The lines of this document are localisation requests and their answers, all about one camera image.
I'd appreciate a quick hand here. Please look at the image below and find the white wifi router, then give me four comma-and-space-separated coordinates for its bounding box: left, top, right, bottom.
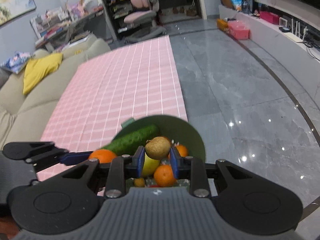
286, 21, 308, 43

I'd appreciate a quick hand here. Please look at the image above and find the green colander bowl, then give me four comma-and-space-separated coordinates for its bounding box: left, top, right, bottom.
113, 115, 206, 165

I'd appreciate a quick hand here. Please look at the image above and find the blue snack bag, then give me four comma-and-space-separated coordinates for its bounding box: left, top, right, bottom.
230, 0, 242, 11

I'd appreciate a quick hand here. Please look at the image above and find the small yellow fruit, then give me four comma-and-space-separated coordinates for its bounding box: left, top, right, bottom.
133, 178, 146, 187

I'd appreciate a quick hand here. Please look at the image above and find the yellow storage box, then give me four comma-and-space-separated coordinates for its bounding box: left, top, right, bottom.
216, 18, 229, 32

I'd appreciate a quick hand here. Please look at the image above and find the magenta tray box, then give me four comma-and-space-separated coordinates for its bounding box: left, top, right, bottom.
260, 11, 279, 25

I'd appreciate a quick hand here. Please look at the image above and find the blue patterned cushion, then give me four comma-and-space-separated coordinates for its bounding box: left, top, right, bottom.
1, 52, 33, 74

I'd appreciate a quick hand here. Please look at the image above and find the cluttered desk with books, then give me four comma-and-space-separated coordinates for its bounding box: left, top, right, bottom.
30, 0, 107, 51

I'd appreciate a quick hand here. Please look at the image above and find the orange mandarin left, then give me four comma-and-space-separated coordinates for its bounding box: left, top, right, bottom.
88, 149, 117, 164

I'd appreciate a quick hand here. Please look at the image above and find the landscape wall painting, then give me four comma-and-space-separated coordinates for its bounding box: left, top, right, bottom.
0, 0, 36, 25

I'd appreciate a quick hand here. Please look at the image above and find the orange mandarin front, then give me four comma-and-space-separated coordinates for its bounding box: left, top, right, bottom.
153, 165, 176, 187

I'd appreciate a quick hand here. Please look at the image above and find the yellow-green pear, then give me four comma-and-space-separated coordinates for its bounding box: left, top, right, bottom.
141, 154, 161, 178

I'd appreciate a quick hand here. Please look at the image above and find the brown kiwi potato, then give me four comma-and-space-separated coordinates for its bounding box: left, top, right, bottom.
145, 137, 171, 160

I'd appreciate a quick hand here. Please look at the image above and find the green cucumber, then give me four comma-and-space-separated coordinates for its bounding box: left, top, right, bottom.
100, 125, 159, 156

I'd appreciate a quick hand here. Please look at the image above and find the pink office chair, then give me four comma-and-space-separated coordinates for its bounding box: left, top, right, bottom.
124, 0, 167, 43

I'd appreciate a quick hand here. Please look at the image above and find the yellow cushion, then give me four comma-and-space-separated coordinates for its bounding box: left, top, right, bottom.
23, 53, 63, 95

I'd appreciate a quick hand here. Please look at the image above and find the orange mandarin middle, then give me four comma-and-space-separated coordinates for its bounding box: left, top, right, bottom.
174, 144, 189, 157

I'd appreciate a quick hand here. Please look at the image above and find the pink storage box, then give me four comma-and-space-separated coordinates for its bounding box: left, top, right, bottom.
228, 21, 250, 40

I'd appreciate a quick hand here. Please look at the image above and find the white photo frame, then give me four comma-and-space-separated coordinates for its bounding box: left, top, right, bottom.
279, 17, 288, 28

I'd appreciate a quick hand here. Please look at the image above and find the pink checked tablecloth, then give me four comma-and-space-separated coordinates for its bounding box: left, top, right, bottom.
36, 35, 189, 197

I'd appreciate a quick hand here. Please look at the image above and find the beige sofa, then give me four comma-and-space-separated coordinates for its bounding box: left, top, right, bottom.
1, 35, 111, 147

